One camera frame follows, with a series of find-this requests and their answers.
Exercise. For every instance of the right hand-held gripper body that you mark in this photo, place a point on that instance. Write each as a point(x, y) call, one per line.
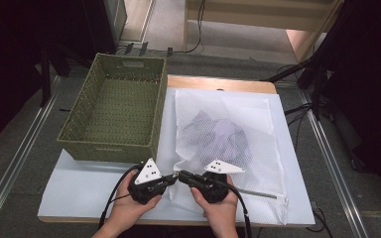
point(211, 185)

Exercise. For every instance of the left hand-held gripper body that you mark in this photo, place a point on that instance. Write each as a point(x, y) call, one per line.
point(147, 185)

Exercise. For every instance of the lilac shirt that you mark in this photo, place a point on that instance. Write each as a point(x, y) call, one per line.
point(218, 139)

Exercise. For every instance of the white mesh laundry bag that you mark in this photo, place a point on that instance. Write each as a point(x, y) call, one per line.
point(264, 139)

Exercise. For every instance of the green woven basket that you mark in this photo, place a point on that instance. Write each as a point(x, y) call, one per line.
point(79, 132)

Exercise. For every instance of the person's right hand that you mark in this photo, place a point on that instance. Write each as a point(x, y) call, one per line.
point(220, 211)

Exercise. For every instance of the person's left hand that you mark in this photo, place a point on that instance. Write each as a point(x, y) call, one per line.
point(129, 208)

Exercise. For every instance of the person's dark clothing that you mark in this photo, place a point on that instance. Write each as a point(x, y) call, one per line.
point(172, 233)

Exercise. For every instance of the white table sheet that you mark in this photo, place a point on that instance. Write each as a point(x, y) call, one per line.
point(89, 191)

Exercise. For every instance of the black metal stand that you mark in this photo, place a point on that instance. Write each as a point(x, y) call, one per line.
point(46, 69)
point(314, 76)

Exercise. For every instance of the dark cabinet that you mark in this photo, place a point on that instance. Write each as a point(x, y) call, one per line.
point(109, 23)

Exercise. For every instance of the light wooden shelf unit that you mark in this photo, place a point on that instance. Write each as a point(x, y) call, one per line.
point(244, 16)

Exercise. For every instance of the metal floor rail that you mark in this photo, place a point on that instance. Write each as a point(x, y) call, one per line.
point(330, 155)
point(16, 158)

